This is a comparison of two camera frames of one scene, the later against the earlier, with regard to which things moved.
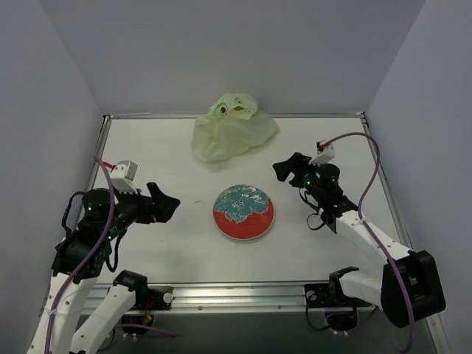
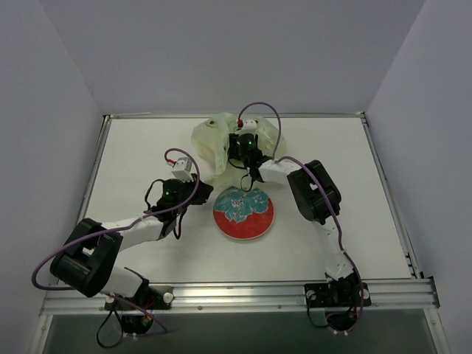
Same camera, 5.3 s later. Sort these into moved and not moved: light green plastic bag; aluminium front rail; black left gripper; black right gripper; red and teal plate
Moved: black left gripper; black right gripper; light green plastic bag
Not moved: red and teal plate; aluminium front rail
